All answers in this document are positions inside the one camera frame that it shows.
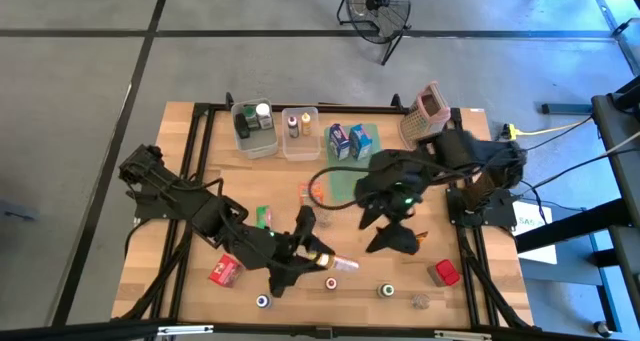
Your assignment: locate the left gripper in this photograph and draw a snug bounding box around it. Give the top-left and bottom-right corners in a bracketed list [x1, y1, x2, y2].
[239, 206, 335, 298]

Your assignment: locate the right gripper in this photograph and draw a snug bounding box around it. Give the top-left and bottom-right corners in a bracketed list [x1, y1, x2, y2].
[355, 149, 426, 256]

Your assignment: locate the yellow food colouring bottle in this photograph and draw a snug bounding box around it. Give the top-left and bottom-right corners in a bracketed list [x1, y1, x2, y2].
[310, 252, 361, 274]

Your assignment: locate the orange snack box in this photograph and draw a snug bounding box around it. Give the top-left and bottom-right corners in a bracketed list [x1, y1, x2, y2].
[297, 182, 325, 207]

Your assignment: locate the dark blue cereal box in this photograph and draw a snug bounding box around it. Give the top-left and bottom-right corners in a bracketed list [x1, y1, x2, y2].
[328, 123, 351, 161]

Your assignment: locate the white-lid spice jar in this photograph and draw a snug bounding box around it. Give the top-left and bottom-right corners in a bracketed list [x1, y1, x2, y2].
[255, 102, 275, 131]

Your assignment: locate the green cereal box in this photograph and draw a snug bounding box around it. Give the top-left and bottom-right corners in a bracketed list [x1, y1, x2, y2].
[255, 205, 274, 231]

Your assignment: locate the teal plastic tray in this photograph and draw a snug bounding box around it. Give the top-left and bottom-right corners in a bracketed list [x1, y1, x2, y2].
[324, 123, 384, 205]

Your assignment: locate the red cereal box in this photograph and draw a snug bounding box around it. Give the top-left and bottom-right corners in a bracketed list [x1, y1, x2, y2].
[207, 253, 246, 289]

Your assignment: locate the clear plastic bin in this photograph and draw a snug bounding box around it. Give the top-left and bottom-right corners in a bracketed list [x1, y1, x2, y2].
[281, 106, 323, 162]

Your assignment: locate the pink metal box grater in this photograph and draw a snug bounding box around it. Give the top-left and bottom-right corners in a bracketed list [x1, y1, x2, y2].
[398, 80, 452, 152]

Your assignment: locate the frosted white plastic bin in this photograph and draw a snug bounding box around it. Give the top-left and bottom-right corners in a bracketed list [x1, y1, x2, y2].
[230, 98, 280, 161]

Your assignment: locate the white paper sheet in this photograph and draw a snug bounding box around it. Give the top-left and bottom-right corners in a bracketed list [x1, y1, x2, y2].
[512, 200, 558, 266]

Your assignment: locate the dark metal floor bar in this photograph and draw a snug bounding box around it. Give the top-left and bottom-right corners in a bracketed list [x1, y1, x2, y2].
[541, 102, 595, 116]

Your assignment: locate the black gantry crossbar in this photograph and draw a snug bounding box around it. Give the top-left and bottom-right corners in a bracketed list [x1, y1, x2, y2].
[0, 318, 640, 341]

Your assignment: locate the black floor fan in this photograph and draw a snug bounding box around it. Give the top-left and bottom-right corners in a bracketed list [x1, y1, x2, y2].
[335, 0, 413, 66]

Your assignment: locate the black caster wheel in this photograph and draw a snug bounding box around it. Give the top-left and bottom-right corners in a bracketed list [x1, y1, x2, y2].
[593, 319, 615, 339]

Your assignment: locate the black metal workbench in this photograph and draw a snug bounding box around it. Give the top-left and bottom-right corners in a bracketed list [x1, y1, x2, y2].
[514, 73, 640, 332]

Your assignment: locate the grey floor object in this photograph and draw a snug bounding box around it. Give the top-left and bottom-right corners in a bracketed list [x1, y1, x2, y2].
[0, 178, 40, 223]

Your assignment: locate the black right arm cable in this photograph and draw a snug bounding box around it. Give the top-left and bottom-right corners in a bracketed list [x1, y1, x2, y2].
[306, 165, 374, 212]

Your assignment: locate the black aluminium table frame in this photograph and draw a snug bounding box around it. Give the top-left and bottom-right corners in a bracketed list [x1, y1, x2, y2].
[110, 91, 535, 332]

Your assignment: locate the silver metal bracket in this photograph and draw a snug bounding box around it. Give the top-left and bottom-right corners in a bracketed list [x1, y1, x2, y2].
[156, 324, 215, 337]
[433, 329, 492, 341]

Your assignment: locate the yellow power cable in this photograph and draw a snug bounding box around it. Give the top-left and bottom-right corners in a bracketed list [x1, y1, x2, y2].
[502, 114, 596, 141]

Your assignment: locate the black floor cable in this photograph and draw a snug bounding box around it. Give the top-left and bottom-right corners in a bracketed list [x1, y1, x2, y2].
[519, 145, 640, 207]

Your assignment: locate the white cable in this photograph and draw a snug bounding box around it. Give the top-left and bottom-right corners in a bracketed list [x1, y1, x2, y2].
[587, 130, 640, 162]

